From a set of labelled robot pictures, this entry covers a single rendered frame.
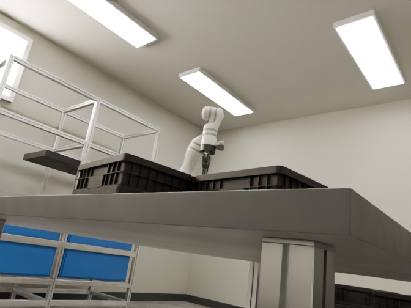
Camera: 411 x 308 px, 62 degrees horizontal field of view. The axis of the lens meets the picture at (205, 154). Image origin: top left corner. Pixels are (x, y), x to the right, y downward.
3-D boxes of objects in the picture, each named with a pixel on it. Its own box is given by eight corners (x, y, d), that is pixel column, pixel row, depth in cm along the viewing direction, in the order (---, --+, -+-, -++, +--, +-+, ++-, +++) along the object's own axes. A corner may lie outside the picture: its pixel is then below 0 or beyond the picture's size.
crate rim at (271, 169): (193, 181, 131) (194, 175, 132) (244, 198, 150) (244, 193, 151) (280, 172, 102) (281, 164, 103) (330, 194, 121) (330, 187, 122)
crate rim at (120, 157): (76, 170, 142) (77, 165, 142) (137, 187, 160) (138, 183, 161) (125, 159, 113) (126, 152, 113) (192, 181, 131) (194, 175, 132)
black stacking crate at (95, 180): (70, 193, 139) (77, 166, 142) (133, 208, 157) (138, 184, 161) (118, 187, 110) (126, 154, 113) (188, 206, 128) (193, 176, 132)
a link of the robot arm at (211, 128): (219, 140, 169) (202, 137, 169) (223, 112, 173) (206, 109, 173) (221, 135, 162) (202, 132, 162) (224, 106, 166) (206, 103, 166)
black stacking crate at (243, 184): (189, 206, 128) (194, 177, 132) (242, 220, 147) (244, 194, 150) (277, 204, 100) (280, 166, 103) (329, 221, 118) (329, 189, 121)
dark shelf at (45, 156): (22, 159, 322) (24, 153, 323) (124, 189, 407) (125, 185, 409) (44, 155, 293) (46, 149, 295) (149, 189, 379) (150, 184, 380)
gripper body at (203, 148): (200, 146, 168) (198, 165, 165) (200, 141, 160) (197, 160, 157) (216, 148, 168) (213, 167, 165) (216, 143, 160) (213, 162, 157)
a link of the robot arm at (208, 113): (200, 119, 166) (201, 120, 179) (218, 121, 165) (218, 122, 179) (202, 105, 165) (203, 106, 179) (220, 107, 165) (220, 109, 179)
